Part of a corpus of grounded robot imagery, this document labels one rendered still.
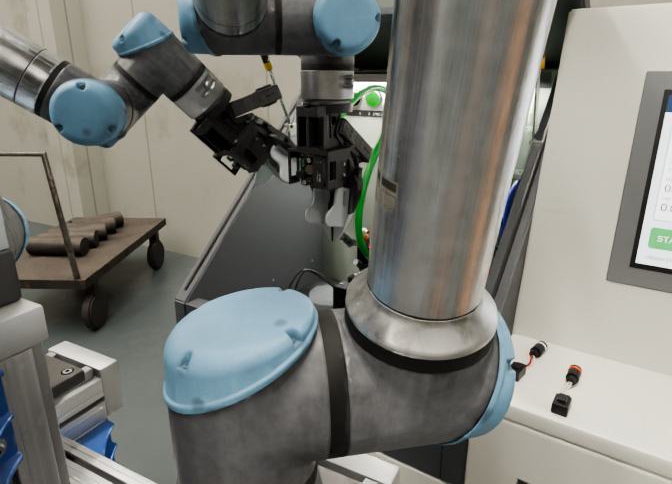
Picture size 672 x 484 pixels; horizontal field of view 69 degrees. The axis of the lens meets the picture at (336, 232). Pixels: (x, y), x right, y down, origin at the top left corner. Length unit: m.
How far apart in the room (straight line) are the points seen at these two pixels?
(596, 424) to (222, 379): 0.59
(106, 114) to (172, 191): 3.61
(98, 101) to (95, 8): 4.02
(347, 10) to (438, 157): 0.32
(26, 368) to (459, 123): 0.40
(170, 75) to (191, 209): 3.39
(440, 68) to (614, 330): 0.76
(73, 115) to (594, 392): 0.81
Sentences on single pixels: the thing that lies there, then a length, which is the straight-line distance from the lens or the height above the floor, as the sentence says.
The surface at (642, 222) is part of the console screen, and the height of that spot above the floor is 1.21.
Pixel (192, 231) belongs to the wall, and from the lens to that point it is 4.19.
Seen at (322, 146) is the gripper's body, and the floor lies 1.35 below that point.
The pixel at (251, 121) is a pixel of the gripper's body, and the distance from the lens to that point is 0.83.
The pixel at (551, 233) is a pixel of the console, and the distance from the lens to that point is 0.97.
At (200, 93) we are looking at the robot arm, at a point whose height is 1.41.
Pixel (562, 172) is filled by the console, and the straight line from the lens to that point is 0.97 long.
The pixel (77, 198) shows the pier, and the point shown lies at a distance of 4.76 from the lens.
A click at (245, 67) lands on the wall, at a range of 3.60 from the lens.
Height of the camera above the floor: 1.44
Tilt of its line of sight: 18 degrees down
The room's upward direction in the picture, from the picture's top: straight up
